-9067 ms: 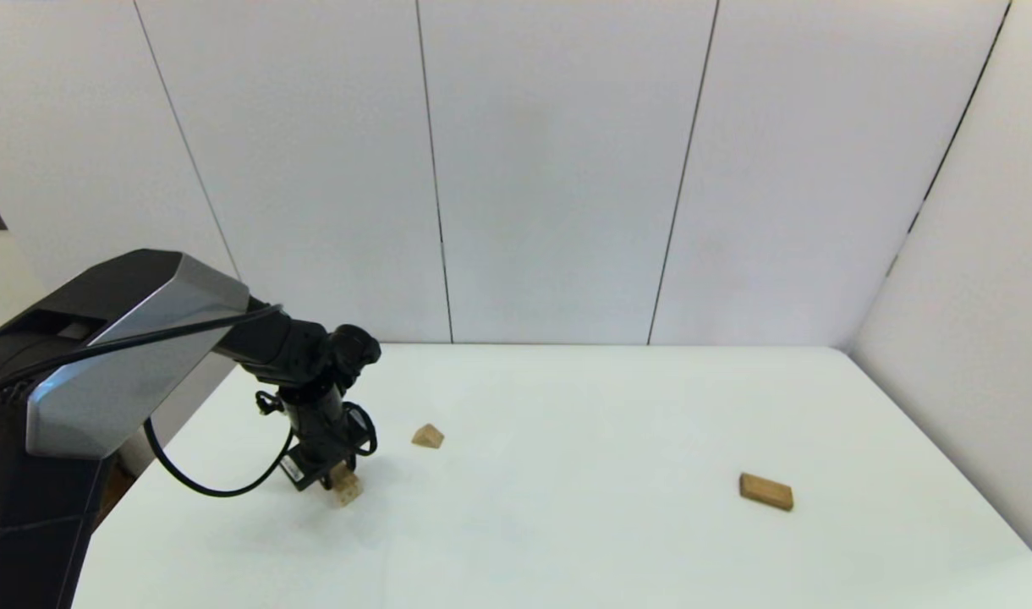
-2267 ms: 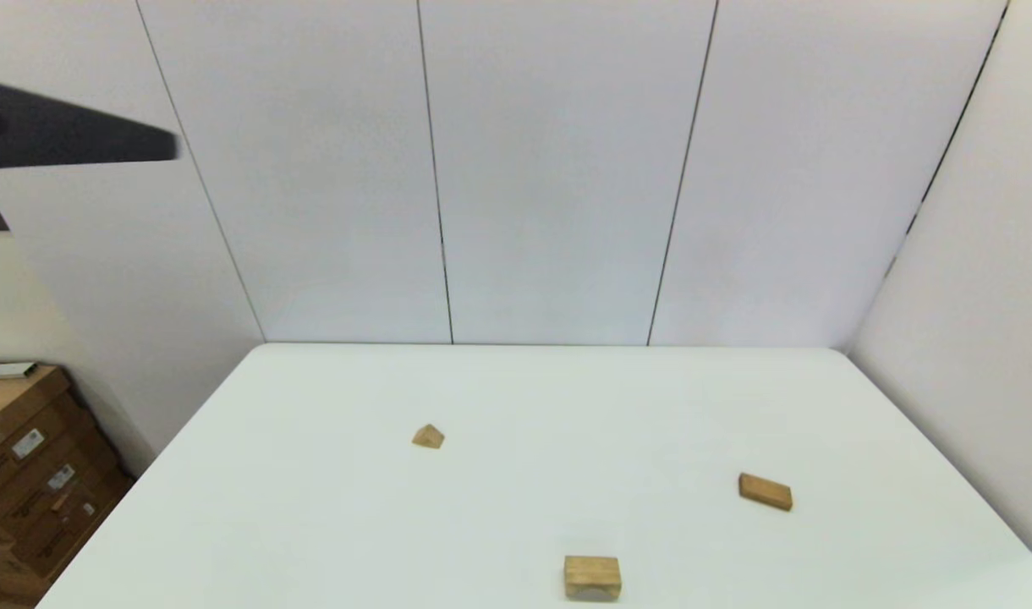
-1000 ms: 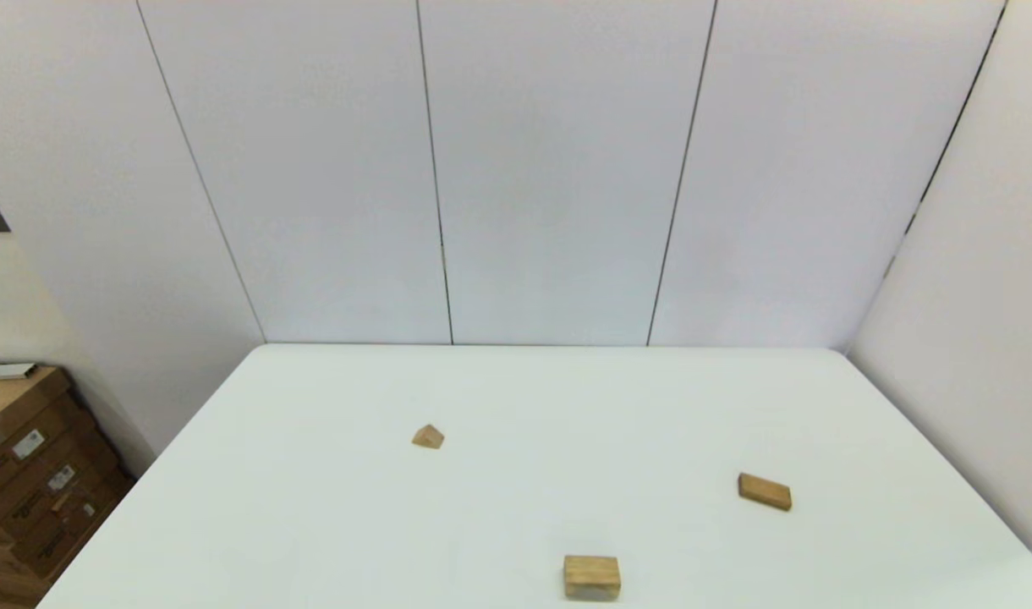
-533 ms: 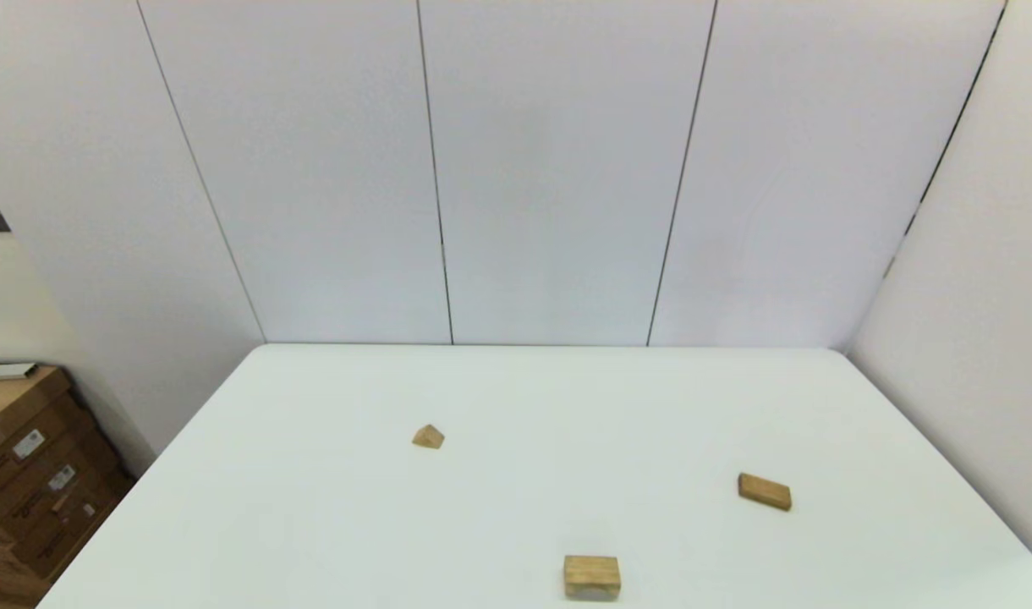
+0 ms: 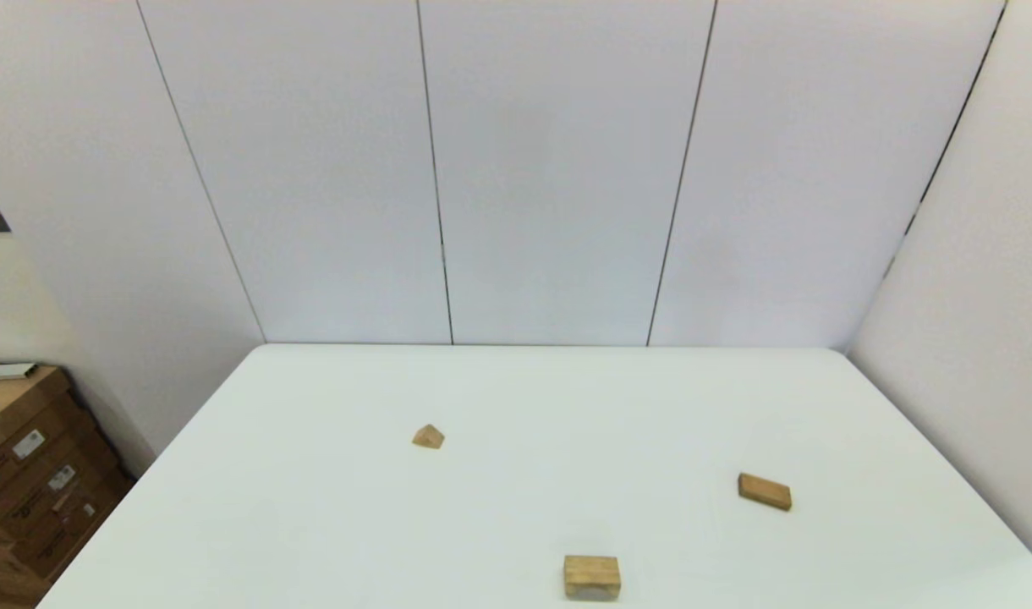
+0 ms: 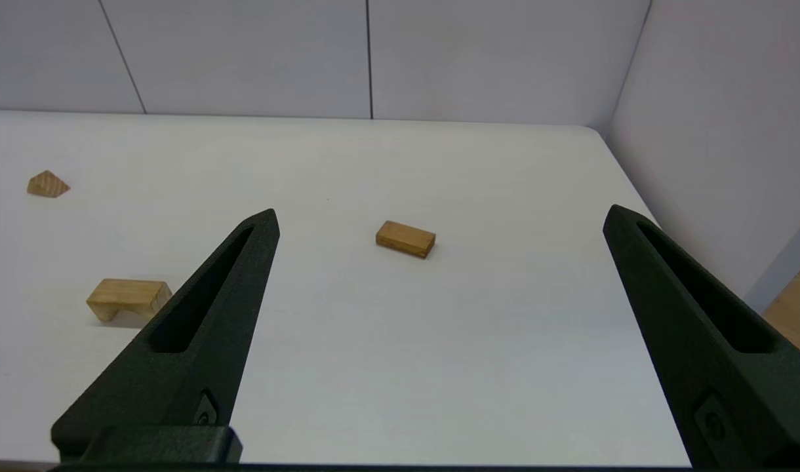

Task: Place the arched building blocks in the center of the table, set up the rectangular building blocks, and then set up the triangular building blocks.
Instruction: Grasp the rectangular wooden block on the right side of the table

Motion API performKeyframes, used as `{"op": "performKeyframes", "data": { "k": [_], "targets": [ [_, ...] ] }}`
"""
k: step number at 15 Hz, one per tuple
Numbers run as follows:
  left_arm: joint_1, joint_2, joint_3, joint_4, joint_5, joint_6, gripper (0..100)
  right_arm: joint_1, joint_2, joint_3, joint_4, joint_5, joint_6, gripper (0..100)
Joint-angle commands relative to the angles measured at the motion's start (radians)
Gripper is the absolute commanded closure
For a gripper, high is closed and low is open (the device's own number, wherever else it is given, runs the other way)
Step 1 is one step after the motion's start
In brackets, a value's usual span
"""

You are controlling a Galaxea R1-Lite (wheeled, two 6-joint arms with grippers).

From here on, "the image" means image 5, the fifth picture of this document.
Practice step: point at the rectangular wooden building block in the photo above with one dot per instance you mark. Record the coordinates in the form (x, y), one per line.
(765, 491)

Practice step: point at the triangular wooden building block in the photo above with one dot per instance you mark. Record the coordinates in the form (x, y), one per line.
(428, 437)

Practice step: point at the white flat board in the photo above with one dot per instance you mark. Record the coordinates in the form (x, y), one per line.
(4, 370)

